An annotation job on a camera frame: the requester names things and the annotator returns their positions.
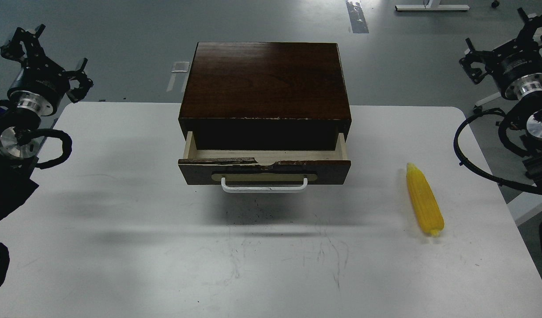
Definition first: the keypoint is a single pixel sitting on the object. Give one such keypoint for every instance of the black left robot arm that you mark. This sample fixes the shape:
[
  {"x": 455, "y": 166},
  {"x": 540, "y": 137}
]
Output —
[{"x": 25, "y": 146}]

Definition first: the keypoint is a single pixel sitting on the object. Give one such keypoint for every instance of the grey floor tape strip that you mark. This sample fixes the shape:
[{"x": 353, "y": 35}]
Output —
[{"x": 358, "y": 24}]

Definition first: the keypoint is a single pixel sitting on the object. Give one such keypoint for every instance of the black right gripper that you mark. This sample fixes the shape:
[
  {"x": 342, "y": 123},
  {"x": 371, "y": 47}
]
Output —
[{"x": 512, "y": 60}]

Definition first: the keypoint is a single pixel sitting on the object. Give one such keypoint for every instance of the wooden drawer with white handle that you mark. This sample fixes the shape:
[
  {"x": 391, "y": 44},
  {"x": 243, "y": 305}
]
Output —
[{"x": 264, "y": 171}]

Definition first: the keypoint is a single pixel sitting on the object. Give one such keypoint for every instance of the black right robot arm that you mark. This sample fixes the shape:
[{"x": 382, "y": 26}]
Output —
[{"x": 520, "y": 130}]

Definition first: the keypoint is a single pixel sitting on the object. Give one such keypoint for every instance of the white desk leg base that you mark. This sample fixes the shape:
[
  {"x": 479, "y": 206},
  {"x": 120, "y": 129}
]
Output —
[{"x": 431, "y": 5}]

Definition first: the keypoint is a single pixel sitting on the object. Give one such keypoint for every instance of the dark wooden drawer cabinet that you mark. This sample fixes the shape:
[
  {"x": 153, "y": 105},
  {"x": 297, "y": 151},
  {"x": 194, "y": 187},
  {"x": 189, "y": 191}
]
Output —
[{"x": 265, "y": 96}]

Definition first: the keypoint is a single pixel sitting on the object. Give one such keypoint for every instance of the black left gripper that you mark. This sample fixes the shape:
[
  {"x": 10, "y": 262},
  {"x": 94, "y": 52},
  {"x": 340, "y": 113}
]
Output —
[{"x": 39, "y": 74}]

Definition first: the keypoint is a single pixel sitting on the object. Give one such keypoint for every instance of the yellow corn cob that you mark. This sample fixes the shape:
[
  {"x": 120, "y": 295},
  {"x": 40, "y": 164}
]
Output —
[{"x": 426, "y": 208}]

